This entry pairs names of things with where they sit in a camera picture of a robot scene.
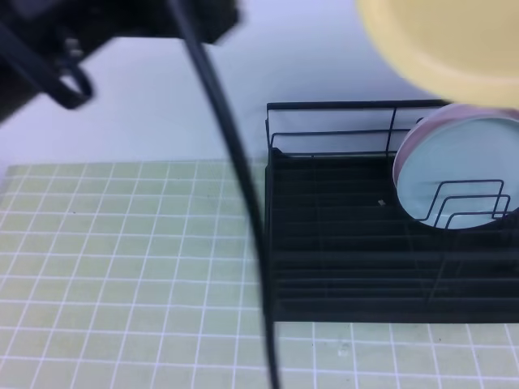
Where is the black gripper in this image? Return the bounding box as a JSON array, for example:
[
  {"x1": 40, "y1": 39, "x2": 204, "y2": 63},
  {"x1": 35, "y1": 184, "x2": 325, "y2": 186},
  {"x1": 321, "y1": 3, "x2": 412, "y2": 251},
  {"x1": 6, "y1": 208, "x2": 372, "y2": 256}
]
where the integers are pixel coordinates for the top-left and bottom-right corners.
[{"x1": 60, "y1": 0, "x2": 239, "y2": 61}]

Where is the light green round plate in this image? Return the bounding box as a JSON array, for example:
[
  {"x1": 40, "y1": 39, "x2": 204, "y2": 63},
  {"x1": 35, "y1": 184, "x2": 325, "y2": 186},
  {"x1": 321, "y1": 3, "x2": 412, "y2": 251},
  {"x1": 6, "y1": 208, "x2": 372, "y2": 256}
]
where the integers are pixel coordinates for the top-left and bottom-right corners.
[{"x1": 396, "y1": 117, "x2": 518, "y2": 229}]

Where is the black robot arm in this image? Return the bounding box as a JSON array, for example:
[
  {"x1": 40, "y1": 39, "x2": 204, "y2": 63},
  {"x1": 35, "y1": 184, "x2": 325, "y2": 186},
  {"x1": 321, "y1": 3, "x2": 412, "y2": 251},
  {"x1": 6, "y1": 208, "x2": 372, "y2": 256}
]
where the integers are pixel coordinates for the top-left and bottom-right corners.
[{"x1": 1, "y1": 1, "x2": 181, "y2": 120}]

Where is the yellow round plate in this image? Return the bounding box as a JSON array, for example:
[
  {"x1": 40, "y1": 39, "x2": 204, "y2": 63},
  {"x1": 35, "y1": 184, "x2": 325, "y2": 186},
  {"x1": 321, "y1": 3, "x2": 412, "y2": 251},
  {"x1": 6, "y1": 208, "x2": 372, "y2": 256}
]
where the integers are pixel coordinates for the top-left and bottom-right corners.
[{"x1": 356, "y1": 1, "x2": 518, "y2": 109}]

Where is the black camera cable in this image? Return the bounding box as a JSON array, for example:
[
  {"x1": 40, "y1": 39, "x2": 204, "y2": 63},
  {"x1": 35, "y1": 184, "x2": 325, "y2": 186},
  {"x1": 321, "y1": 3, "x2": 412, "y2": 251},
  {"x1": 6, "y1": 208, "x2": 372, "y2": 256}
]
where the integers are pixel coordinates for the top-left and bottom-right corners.
[{"x1": 166, "y1": 0, "x2": 282, "y2": 389}]

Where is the black wire dish rack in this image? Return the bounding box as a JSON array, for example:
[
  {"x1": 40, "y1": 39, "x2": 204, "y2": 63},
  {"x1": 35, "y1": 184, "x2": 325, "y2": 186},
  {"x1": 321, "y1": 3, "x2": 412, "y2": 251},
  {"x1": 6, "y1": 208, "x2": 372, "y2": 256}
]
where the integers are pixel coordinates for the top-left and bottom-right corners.
[{"x1": 265, "y1": 100, "x2": 518, "y2": 323}]

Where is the pink round plate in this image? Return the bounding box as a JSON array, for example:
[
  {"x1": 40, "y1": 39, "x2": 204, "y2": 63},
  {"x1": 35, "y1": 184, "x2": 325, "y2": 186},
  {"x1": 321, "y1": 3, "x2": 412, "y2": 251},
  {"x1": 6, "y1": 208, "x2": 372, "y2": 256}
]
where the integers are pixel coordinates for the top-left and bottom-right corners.
[{"x1": 392, "y1": 104, "x2": 518, "y2": 186}]

